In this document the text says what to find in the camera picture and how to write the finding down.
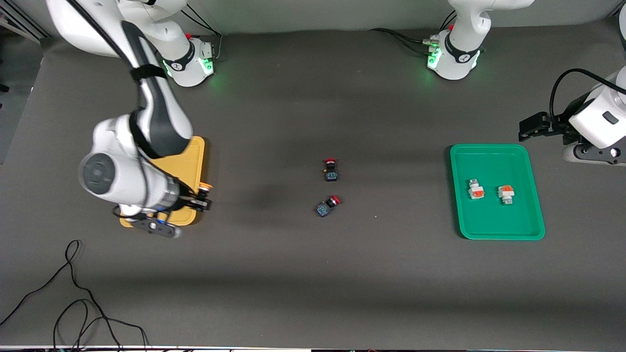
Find yellow plastic tray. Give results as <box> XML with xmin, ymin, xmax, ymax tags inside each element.
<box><xmin>120</xmin><ymin>136</ymin><xmax>206</xmax><ymax>228</ymax></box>

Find green plastic tray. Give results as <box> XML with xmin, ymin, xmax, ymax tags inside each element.
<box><xmin>449</xmin><ymin>143</ymin><xmax>546</xmax><ymax>241</ymax></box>

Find black right arm cable sleeve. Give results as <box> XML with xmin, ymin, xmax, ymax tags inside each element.
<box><xmin>67</xmin><ymin>0</ymin><xmax>192</xmax><ymax>160</ymax></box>

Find thin black loose cable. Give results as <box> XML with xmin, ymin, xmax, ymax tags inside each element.
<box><xmin>0</xmin><ymin>239</ymin><xmax>150</xmax><ymax>352</ymax></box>

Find black right arm base cables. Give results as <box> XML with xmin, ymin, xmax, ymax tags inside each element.
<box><xmin>180</xmin><ymin>6</ymin><xmax>224</xmax><ymax>63</ymax></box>

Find black arm base cables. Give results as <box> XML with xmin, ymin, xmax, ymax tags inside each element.
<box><xmin>180</xmin><ymin>6</ymin><xmax>224</xmax><ymax>63</ymax></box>
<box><xmin>369</xmin><ymin>11</ymin><xmax>458</xmax><ymax>55</ymax></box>

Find black left arm base cables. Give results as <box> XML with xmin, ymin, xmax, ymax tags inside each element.
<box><xmin>369</xmin><ymin>11</ymin><xmax>458</xmax><ymax>55</ymax></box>

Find grey aluminium frame rail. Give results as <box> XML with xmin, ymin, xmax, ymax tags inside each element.
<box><xmin>0</xmin><ymin>11</ymin><xmax>49</xmax><ymax>41</ymax></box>

